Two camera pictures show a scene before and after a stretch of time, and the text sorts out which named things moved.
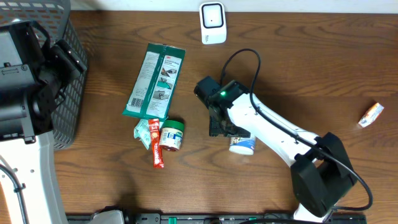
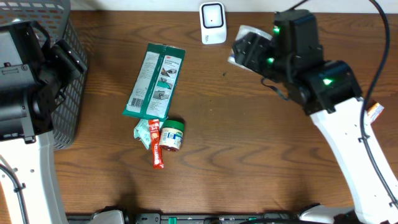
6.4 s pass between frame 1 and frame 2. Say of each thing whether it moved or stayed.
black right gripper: moved
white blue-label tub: moved
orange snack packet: stayed
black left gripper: stayed
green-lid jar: stayed
